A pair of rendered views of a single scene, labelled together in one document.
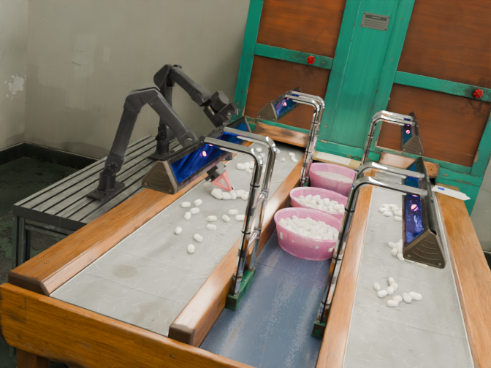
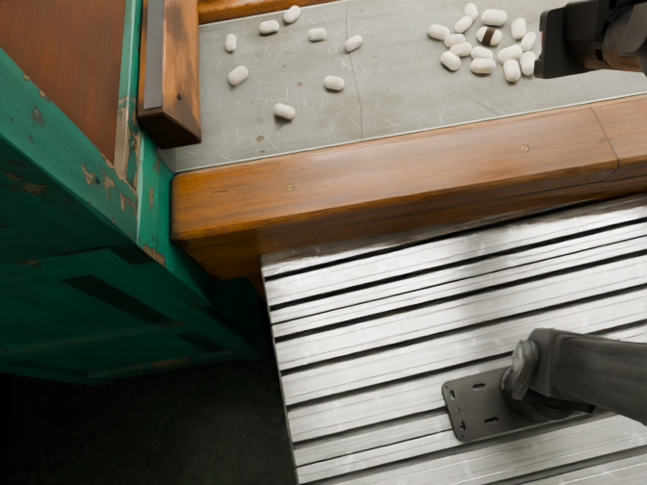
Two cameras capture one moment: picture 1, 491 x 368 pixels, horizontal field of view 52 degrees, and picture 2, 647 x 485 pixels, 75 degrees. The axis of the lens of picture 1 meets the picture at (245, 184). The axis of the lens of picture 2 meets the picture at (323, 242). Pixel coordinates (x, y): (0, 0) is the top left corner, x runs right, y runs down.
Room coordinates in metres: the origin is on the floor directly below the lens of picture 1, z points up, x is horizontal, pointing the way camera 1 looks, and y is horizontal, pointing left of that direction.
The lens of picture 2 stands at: (2.65, 0.40, 1.24)
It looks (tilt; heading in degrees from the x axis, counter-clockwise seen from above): 66 degrees down; 259
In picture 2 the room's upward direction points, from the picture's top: 12 degrees counter-clockwise
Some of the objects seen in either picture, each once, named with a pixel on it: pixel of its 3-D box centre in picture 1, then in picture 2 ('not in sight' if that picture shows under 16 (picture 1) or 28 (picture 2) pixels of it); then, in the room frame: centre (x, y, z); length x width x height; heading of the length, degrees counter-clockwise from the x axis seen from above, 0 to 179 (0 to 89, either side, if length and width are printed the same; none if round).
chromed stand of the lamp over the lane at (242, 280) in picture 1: (226, 214); not in sight; (1.29, 0.04, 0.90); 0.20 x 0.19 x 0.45; 167
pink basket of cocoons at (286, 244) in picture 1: (308, 234); not in sight; (1.66, -0.25, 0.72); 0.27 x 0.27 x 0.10
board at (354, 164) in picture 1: (340, 161); not in sight; (2.58, -0.47, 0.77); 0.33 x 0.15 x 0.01; 77
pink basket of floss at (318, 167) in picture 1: (332, 180); not in sight; (2.36, -0.42, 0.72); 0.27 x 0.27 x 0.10
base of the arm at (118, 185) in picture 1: (107, 182); not in sight; (1.85, 0.53, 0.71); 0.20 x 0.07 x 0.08; 171
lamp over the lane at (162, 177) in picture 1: (209, 146); not in sight; (1.32, 0.11, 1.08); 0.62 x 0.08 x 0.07; 167
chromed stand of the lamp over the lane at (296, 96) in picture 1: (293, 144); not in sight; (2.24, -0.18, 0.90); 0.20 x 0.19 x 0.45; 167
